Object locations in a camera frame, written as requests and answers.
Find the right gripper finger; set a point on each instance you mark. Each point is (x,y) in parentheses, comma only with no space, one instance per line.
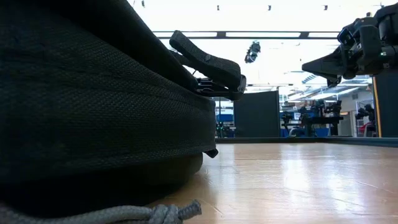
(334,81)
(326,63)

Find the black fabric backpack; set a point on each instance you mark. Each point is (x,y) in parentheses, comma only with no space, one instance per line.
(93,93)

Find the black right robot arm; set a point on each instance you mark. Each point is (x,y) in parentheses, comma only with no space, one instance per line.
(388,25)

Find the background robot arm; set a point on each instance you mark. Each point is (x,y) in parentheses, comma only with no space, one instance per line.
(365,112)

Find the background robot workstation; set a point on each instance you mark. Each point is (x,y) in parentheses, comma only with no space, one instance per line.
(323,119)

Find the large black partition curtain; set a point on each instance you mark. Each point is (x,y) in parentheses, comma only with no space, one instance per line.
(388,105)

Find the red chair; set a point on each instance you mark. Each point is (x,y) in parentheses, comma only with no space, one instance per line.
(366,129)

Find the black partition panel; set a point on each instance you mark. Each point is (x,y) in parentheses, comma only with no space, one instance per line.
(256,115)

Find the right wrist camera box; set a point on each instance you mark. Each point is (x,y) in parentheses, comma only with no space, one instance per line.
(345,36)

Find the black aluminium table frame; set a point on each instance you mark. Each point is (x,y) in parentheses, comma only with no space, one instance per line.
(311,141)

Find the black overhead camera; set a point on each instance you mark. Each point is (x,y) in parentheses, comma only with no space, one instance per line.
(252,52)

